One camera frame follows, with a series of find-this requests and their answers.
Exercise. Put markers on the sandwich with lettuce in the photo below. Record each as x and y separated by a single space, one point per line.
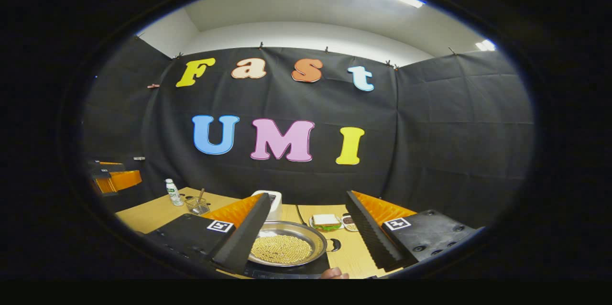
326 220

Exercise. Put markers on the pile of yellow soybeans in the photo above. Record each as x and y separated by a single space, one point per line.
282 249

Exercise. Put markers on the black induction cooktop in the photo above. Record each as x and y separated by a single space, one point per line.
315 269

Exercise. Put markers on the white toaster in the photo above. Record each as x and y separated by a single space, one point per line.
276 207

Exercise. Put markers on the white divided dish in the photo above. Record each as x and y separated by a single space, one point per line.
349 223

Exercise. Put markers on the ceiling light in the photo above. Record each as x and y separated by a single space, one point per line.
485 45

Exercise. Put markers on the black backdrop cloth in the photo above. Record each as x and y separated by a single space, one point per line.
296 99

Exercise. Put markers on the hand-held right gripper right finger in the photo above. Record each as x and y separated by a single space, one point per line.
368 238

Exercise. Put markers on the stainless steel pot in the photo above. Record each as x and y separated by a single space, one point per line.
287 228

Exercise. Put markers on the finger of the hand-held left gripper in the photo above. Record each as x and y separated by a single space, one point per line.
119 180
110 167

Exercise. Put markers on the white green-label drink bottle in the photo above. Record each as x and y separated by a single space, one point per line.
173 195

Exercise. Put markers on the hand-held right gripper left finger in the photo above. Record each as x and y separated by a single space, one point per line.
244 243

